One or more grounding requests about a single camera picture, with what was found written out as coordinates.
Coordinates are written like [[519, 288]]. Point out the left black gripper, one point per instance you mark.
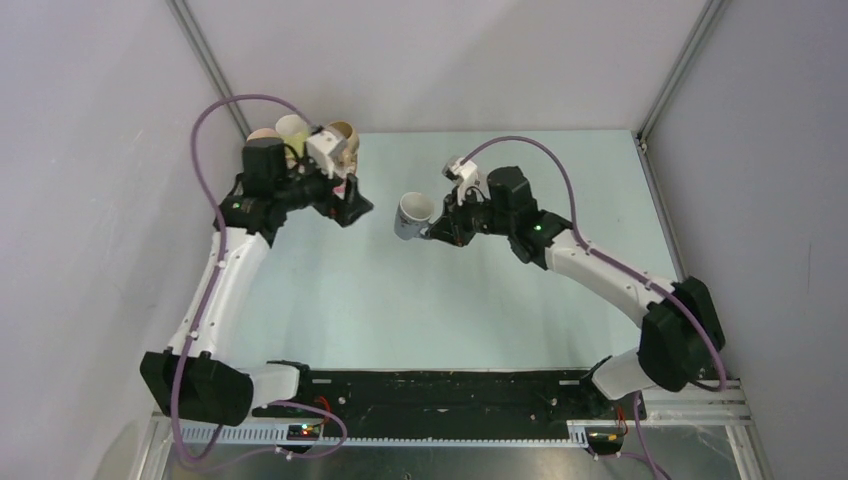
[[333, 206]]

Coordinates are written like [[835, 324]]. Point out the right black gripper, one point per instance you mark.
[[450, 227]]

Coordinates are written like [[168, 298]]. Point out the grey mug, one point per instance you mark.
[[413, 215]]

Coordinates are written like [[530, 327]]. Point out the beige ceramic mug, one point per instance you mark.
[[348, 159]]

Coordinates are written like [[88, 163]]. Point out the yellow ceramic mug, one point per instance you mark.
[[294, 131]]

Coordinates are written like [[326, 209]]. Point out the pink ceramic mug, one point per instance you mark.
[[263, 137]]

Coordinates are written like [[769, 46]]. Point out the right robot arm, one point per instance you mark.
[[680, 333]]

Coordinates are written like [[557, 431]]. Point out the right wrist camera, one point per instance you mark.
[[464, 174]]

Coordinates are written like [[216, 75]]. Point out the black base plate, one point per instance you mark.
[[531, 403]]

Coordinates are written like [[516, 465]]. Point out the grey cable duct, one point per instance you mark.
[[291, 434]]

